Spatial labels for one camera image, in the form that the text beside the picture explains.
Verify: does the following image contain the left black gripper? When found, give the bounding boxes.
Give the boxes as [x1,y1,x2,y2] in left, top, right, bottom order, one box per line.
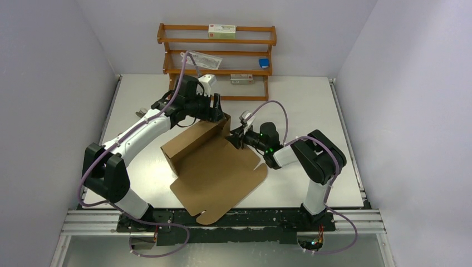
[185,89,225,122]

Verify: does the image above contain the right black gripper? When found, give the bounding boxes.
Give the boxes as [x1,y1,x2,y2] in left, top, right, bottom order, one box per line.
[225,123,268,152]

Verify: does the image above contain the brown cardboard box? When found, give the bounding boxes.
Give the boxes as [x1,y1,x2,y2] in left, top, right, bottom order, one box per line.
[161,114,268,225]

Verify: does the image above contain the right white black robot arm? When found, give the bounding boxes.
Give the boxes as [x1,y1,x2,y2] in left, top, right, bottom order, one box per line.
[225,122,347,230]

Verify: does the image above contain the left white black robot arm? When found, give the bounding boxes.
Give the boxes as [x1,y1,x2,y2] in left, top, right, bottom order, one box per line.
[81,74,224,231]

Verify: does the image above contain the small white red box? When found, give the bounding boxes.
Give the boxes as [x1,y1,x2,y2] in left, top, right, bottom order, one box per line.
[230,74,254,85]

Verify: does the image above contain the white green box top shelf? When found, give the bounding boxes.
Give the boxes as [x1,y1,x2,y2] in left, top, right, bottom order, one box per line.
[208,24,237,39]

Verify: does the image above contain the wooden three-tier shelf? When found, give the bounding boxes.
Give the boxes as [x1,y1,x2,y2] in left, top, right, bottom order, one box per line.
[156,23,277,101]

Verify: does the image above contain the clear plastic blister package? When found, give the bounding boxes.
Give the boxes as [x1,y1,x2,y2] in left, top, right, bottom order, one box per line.
[180,51,223,70]

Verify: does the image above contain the small blue object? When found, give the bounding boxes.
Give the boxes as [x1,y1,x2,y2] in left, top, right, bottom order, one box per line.
[258,57,271,69]

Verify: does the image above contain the small grey brown clip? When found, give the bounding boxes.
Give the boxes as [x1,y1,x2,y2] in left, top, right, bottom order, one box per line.
[135,108,148,118]

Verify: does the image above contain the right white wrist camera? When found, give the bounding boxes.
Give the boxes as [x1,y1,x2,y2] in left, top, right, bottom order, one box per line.
[239,110,255,131]

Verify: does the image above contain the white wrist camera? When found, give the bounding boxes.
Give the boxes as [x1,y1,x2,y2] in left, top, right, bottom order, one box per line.
[239,110,255,131]
[198,74,217,97]

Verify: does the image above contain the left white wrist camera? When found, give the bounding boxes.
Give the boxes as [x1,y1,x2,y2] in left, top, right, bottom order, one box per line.
[198,74,217,97]

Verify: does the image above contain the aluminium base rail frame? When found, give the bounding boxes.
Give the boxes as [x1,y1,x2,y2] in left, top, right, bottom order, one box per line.
[61,208,386,246]

